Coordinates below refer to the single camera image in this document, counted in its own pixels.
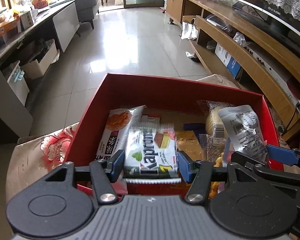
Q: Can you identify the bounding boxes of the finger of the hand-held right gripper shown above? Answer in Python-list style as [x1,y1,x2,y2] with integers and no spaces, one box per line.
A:
[266,144,300,168]
[230,151,270,172]

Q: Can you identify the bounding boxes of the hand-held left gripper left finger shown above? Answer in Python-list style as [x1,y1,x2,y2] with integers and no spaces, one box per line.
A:
[35,150,125,204]

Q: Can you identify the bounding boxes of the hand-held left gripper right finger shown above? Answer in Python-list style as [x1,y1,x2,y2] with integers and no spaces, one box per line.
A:
[177,152,265,204]

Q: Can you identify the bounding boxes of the silver printed snack packet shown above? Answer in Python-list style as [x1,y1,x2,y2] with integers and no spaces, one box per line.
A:
[218,104,268,158]

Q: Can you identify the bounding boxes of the gold snack packet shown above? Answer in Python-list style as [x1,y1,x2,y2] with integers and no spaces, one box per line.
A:
[175,130,207,162]

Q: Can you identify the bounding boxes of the long white snack packet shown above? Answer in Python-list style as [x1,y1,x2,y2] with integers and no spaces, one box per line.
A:
[96,105,147,167]

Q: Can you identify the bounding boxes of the clear yellow crispy snack packet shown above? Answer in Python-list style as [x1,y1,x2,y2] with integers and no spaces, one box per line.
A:
[199,134,232,199]

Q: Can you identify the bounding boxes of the white and green wafer packet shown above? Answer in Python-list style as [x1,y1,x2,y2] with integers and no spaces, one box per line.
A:
[124,124,181,184]

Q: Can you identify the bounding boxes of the blue foil snack packet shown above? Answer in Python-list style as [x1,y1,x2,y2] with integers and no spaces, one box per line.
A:
[182,122,206,133]

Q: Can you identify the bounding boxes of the clear cream biscuit packet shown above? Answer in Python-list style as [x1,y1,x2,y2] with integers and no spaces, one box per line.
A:
[205,101,237,139]

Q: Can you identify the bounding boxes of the red cardboard box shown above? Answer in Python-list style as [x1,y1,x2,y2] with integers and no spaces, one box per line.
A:
[64,72,284,197]

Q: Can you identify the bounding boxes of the white audio device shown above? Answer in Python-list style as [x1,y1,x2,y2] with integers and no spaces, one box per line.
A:
[242,42,300,117]

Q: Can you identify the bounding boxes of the blue and white box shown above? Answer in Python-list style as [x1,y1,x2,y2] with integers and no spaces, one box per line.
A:
[214,42,243,79]

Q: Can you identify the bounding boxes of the white cardboard box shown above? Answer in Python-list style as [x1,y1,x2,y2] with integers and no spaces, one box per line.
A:
[21,40,59,79]

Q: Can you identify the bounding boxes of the curved television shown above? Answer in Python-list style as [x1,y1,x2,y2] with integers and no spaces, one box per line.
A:
[231,0,300,63]

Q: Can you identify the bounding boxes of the wooden television cabinet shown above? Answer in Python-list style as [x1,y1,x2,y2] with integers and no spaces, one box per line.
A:
[165,0,300,143]

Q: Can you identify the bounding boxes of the white bag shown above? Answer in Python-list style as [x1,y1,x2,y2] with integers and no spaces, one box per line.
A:
[181,21,198,40]

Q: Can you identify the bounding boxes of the dark sideboard with white panels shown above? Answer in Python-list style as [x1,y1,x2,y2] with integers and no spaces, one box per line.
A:
[0,0,80,140]

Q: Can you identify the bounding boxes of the grey blue sofa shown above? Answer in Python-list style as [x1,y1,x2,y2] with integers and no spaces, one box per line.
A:
[74,0,100,29]

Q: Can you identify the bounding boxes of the orange basket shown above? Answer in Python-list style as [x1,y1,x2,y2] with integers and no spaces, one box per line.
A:
[31,0,50,8]

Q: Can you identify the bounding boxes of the black power cable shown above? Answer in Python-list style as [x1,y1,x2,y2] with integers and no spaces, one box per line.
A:
[282,105,300,135]

